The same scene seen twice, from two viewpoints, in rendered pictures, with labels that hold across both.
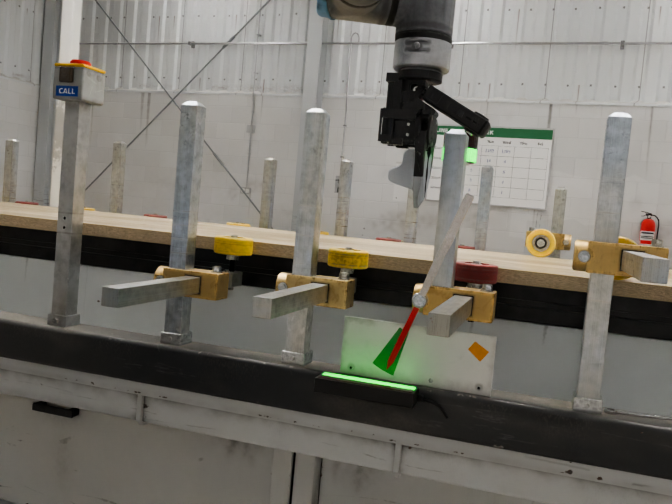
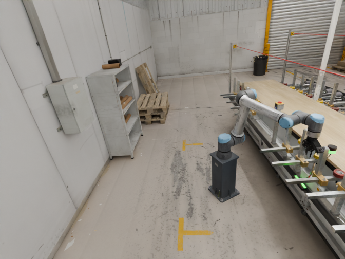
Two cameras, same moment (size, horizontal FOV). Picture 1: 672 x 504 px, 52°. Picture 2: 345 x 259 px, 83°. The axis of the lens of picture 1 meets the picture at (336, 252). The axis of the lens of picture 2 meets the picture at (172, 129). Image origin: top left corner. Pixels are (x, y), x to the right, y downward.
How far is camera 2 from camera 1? 155 cm
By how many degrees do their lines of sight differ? 76
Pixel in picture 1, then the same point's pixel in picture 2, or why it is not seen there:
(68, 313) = (273, 142)
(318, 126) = (304, 133)
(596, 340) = (336, 202)
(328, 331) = not seen: hidden behind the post
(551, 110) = not seen: outside the picture
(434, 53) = (310, 134)
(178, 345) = (283, 156)
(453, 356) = (314, 187)
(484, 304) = (320, 182)
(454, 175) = (321, 155)
